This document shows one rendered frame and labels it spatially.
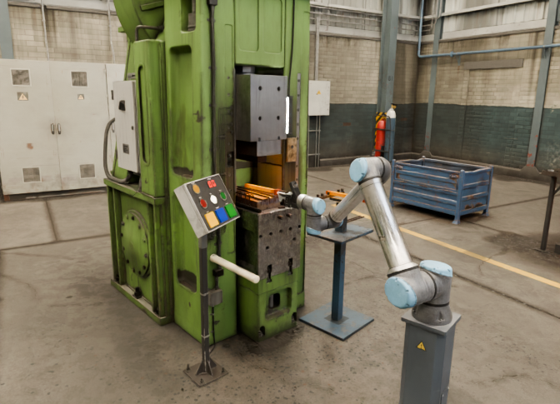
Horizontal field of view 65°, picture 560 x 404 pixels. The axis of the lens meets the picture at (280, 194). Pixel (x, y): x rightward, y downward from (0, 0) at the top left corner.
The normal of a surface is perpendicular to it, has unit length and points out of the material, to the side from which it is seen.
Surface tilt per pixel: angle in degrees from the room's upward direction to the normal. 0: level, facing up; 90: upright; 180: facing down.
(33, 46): 89
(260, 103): 90
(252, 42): 90
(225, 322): 90
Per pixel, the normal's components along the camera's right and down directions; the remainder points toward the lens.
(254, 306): -0.75, 0.13
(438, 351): 0.10, 0.22
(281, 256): 0.66, 0.18
